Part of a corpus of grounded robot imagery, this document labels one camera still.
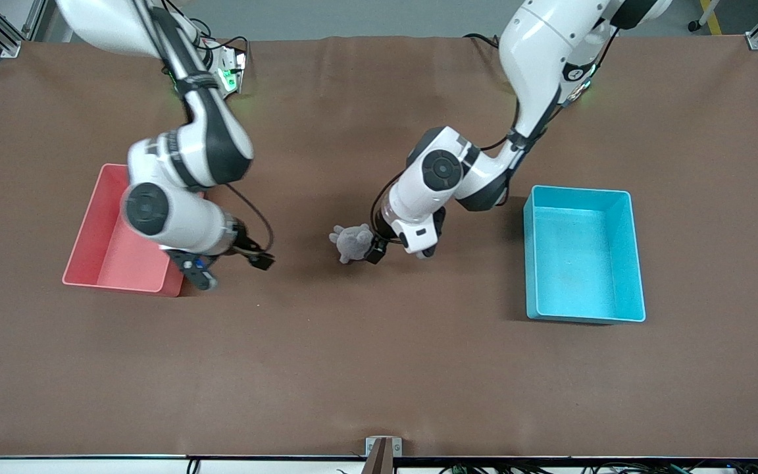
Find black right base cable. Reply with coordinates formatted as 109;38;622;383
188;20;250;57

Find pink plastic box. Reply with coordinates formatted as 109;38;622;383
62;163;205;298

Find brown table cover sheet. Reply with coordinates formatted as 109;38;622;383
0;34;758;458

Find small metal bracket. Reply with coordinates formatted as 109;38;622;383
365;436;403;457

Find plain grey plush toy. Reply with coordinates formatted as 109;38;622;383
329;224;375;265

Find blue plastic box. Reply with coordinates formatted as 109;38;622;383
522;184;647;325

